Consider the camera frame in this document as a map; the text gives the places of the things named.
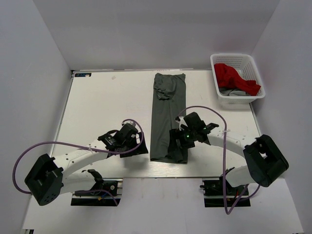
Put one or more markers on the dark grey t shirt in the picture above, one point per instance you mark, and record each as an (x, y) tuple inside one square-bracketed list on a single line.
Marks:
[(169, 99)]

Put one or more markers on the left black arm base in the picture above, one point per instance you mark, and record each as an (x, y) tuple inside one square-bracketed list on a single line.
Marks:
[(106, 193)]

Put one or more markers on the light grey t shirt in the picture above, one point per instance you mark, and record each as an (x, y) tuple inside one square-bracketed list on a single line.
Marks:
[(232, 92)]

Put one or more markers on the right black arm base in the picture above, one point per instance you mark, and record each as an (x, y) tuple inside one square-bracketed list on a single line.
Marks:
[(213, 194)]

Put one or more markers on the white plastic laundry basket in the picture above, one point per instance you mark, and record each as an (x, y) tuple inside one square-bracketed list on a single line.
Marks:
[(245, 66)]

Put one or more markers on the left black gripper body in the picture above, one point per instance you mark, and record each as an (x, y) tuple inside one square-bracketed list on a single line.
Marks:
[(126, 144)]

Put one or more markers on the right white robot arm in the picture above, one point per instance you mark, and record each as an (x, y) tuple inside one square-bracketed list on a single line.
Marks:
[(264, 161)]

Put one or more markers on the red t shirt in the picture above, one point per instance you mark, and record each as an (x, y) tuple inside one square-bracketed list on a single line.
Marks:
[(228, 77)]

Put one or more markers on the blue table label sticker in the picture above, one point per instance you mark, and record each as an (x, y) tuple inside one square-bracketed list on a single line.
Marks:
[(81, 75)]

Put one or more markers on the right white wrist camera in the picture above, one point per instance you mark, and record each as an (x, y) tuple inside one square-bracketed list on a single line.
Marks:
[(182, 124)]

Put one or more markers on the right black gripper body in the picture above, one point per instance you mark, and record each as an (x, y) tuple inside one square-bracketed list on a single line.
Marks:
[(188, 138)]

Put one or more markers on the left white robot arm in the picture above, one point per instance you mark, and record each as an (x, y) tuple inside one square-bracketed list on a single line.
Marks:
[(51, 176)]

